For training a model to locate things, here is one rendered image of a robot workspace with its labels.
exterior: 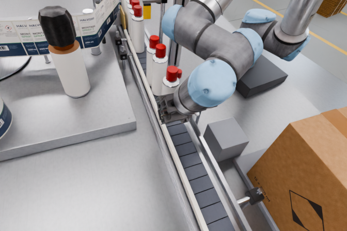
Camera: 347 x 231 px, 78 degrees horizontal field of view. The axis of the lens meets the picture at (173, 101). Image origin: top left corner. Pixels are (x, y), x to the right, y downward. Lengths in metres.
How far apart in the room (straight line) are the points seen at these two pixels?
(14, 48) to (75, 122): 0.39
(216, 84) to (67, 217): 0.52
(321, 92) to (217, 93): 0.90
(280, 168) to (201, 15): 0.40
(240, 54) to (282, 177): 0.33
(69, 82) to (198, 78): 0.52
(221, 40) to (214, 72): 0.10
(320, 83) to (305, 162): 0.77
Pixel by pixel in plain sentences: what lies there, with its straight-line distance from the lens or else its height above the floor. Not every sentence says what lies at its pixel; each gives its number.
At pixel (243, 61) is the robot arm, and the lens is 0.43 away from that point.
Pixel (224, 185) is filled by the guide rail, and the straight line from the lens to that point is 0.57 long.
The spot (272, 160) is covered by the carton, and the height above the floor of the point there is 1.00.
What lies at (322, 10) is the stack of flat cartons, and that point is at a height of 0.07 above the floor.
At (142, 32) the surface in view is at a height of 0.99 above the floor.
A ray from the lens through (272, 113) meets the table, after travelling 0.96.
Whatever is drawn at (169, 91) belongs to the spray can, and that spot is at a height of 1.02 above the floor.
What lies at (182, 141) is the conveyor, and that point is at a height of 0.88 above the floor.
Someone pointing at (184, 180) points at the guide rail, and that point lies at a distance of 0.60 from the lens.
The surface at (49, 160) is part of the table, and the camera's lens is 0.77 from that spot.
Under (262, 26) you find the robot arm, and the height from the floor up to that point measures 1.08.
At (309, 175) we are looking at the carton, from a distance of 0.54.
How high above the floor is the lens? 1.47
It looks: 47 degrees down
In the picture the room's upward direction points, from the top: 9 degrees clockwise
